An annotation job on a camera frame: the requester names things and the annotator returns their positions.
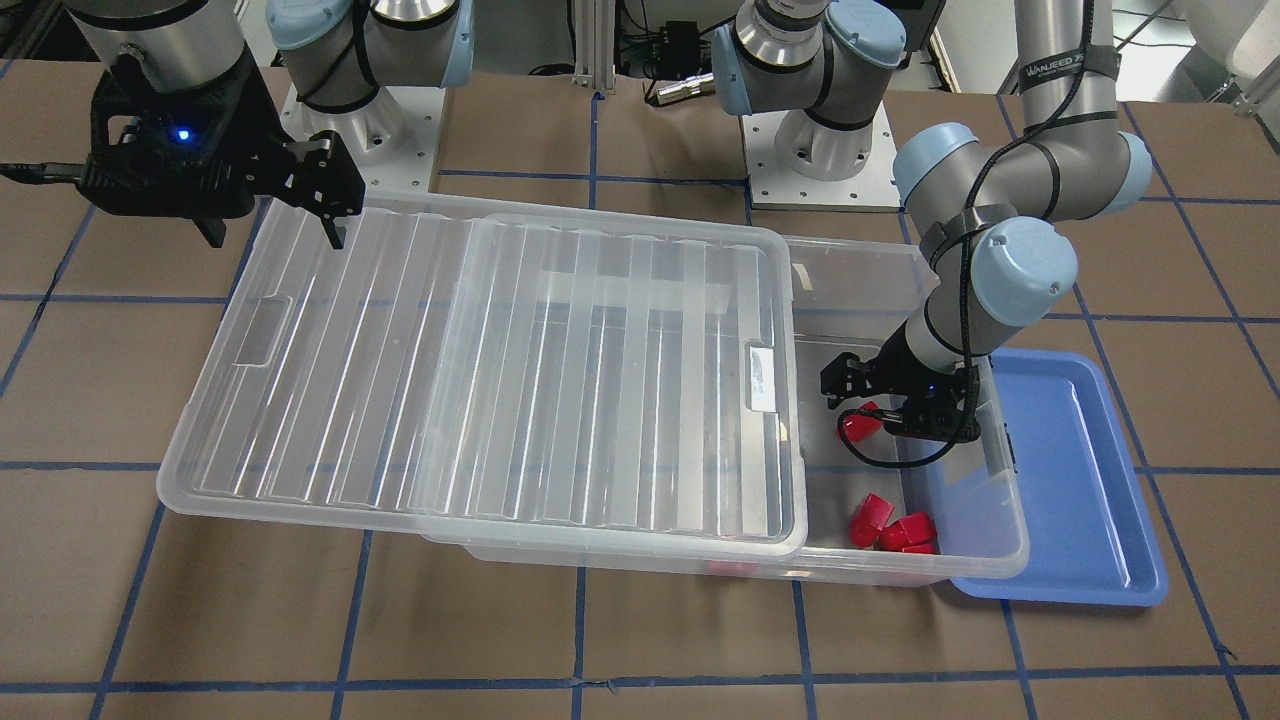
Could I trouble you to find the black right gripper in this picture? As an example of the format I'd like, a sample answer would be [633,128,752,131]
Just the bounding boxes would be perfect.
[78,46,365,250]

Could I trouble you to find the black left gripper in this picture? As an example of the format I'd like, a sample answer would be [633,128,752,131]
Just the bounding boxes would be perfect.
[820,354,980,445]

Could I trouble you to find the red block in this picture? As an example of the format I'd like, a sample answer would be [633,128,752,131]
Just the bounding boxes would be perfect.
[837,400,884,445]
[847,492,896,550]
[899,542,937,555]
[877,511,938,553]

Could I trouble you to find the clear plastic box lid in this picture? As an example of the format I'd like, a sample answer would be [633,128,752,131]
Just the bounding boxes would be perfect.
[157,196,806,562]

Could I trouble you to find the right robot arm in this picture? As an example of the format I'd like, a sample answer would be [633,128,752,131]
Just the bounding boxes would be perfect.
[46,1,474,249]

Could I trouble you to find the clear plastic storage box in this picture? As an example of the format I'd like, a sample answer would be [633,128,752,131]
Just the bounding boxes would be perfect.
[411,214,1030,585]

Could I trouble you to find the blue plastic tray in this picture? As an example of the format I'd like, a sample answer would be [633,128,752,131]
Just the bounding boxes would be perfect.
[923,348,1169,607]

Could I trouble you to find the black device on table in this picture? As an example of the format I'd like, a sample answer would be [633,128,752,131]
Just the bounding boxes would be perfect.
[634,20,710,79]

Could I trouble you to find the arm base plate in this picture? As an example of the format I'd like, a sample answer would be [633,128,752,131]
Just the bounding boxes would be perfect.
[282,87,447,201]
[740,104,900,211]

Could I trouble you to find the aluminium frame post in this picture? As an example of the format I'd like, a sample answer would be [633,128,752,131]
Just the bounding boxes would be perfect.
[570,1,620,99]

